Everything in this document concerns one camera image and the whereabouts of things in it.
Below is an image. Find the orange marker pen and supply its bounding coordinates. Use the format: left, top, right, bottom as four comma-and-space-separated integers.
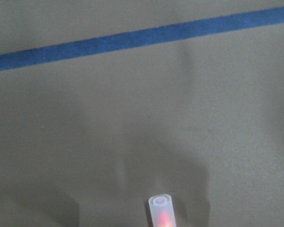
148, 194, 177, 227

